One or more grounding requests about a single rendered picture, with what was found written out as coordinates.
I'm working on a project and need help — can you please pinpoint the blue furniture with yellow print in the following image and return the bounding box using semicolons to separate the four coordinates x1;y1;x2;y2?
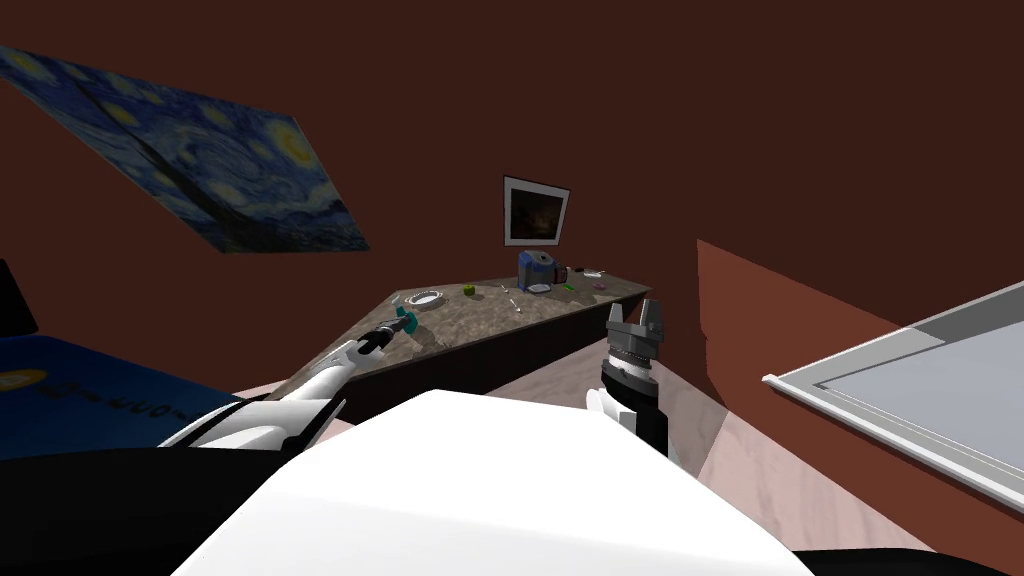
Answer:
0;334;241;462

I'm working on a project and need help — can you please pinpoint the white framed window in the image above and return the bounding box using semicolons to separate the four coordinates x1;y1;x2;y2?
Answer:
760;279;1024;515

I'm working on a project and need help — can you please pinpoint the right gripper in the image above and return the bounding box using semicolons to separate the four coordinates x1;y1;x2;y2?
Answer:
604;298;666;365

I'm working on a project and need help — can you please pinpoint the blue coffee machine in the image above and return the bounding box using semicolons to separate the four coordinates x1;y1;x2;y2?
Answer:
516;249;560;295

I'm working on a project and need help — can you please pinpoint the blue starry night painting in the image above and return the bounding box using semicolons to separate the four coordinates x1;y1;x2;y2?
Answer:
0;43;372;256

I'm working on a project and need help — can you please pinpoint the dark table with stone top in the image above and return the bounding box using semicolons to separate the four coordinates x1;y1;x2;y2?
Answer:
267;270;654;425

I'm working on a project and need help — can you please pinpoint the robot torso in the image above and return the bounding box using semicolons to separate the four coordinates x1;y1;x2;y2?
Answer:
170;388;816;576

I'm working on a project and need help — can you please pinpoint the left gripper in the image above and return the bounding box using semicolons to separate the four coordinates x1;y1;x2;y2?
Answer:
372;316;409;348

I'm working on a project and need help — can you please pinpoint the white framed dark picture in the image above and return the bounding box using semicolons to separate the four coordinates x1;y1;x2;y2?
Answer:
502;174;573;249

